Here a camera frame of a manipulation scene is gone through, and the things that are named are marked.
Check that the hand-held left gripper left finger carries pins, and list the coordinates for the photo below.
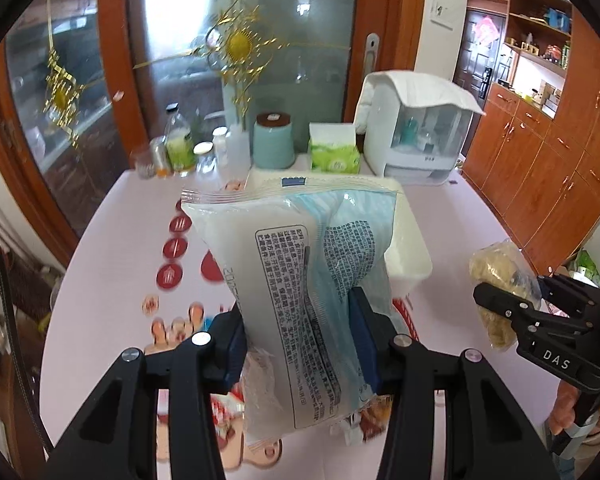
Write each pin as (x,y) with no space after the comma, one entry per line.
(235,347)

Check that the green tissue box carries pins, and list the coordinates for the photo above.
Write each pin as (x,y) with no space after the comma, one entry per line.
(332,157)

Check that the dark entrance door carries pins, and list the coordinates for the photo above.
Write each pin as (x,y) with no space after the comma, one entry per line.
(470,70)

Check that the small glass jar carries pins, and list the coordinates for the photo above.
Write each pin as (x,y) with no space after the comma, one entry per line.
(204,157)

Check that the teal canister brown lid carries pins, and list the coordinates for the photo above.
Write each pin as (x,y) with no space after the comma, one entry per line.
(274,145)

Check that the metal can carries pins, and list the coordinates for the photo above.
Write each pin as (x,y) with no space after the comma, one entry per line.
(159,157)

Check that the frosted glass door gold ornament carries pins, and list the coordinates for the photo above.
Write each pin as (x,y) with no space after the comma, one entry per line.
(300,50)

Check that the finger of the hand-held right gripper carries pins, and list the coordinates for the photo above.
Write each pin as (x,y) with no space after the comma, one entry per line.
(500,302)
(575,295)

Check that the white cloth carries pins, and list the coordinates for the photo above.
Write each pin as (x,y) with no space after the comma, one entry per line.
(430,90)

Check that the person's right hand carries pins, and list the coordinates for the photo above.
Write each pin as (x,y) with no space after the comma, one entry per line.
(562,410)

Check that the white plastic bottle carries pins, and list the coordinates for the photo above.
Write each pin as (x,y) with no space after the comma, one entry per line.
(238,155)

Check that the curved glass cabinet panel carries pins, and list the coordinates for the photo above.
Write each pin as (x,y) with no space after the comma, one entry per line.
(70,135)

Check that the green label glass bottle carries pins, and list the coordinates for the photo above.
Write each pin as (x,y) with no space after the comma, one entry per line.
(180,150)

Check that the small white pill bottle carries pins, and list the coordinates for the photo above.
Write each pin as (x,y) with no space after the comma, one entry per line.
(220,142)

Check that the green plastic bag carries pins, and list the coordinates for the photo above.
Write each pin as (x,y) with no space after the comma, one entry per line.
(590,265)

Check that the yellow crumbly snack packet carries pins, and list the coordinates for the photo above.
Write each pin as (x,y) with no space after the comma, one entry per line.
(495,265)

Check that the white wall switch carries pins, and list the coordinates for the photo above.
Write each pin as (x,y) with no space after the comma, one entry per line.
(440,10)

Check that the white plastic bin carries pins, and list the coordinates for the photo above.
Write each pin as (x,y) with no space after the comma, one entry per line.
(410,250)

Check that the white countertop sterilizer appliance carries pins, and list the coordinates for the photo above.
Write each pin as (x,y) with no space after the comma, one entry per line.
(380,150)

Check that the clear glass cup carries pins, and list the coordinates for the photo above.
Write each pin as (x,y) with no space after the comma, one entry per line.
(141,162)

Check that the wooden cabinet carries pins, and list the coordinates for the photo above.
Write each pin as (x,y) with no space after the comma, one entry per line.
(540,160)

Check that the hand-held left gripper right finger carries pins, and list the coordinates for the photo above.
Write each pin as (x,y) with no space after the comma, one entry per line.
(362,340)

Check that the white and blue snack packet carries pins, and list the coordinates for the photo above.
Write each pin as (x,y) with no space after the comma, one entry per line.
(280,270)

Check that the brown snack packet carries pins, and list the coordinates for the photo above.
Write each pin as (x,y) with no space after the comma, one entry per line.
(375,417)

